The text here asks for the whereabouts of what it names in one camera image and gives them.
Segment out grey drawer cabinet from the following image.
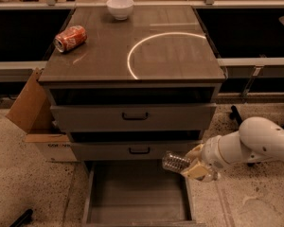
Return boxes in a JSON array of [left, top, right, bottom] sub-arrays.
[[38, 5, 227, 227]]

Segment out top grey drawer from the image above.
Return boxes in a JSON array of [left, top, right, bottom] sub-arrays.
[[51, 103, 216, 132]]

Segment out cardboard box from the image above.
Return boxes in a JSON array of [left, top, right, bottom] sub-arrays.
[[6, 68, 77, 162]]

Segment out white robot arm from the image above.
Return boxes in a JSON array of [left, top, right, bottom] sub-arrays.
[[181, 117, 284, 182]]

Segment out clear plastic water bottle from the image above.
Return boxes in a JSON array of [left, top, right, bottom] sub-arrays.
[[162, 151, 220, 181]]

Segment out middle grey drawer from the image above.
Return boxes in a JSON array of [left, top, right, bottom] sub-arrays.
[[71, 140, 202, 161]]

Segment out black middle drawer handle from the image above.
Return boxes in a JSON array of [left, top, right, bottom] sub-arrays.
[[129, 148, 151, 155]]

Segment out white ceramic bowl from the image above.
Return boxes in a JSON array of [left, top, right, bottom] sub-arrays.
[[106, 0, 133, 21]]

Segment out black leg lower left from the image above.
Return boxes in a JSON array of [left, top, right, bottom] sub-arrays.
[[9, 209, 33, 227]]

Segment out black top drawer handle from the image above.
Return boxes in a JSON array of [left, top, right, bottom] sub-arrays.
[[121, 113, 149, 121]]

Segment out black drawer handle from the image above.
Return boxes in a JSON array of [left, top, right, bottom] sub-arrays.
[[129, 148, 151, 155], [121, 113, 149, 121]]

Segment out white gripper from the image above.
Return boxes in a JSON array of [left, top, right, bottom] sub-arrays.
[[181, 135, 229, 182]]

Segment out bottom grey open drawer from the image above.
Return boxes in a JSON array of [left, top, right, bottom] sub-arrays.
[[82, 160, 205, 227]]

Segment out red soda can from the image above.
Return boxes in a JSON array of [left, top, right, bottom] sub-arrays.
[[54, 26, 87, 53]]

